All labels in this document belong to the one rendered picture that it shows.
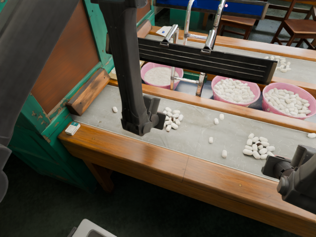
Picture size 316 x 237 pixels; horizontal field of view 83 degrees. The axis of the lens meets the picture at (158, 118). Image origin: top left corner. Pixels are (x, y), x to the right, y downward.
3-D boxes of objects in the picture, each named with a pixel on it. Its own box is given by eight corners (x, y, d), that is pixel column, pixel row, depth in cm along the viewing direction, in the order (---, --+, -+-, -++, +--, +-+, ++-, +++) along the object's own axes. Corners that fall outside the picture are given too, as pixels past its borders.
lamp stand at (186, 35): (205, 82, 118) (225, 7, 84) (176, 76, 122) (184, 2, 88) (209, 67, 130) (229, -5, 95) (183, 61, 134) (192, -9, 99)
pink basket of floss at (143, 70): (189, 90, 113) (191, 78, 106) (150, 102, 106) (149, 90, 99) (170, 68, 129) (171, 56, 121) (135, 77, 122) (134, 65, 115)
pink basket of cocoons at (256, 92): (260, 114, 100) (268, 103, 93) (213, 116, 99) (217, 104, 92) (244, 84, 117) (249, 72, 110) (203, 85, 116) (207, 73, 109)
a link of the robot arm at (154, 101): (119, 125, 58) (142, 134, 55) (127, 91, 56) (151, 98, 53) (138, 122, 69) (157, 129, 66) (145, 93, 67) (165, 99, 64)
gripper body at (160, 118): (143, 108, 74) (137, 109, 67) (167, 114, 72) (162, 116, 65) (140, 122, 76) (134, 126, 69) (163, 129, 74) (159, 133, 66)
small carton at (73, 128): (72, 135, 80) (71, 133, 79) (66, 133, 81) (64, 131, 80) (80, 125, 84) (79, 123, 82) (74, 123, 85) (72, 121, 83)
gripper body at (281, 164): (267, 153, 56) (276, 162, 49) (302, 163, 54) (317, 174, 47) (260, 171, 58) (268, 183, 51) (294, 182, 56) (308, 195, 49)
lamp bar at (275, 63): (268, 86, 60) (280, 68, 54) (105, 54, 73) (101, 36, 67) (267, 73, 65) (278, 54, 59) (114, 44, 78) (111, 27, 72)
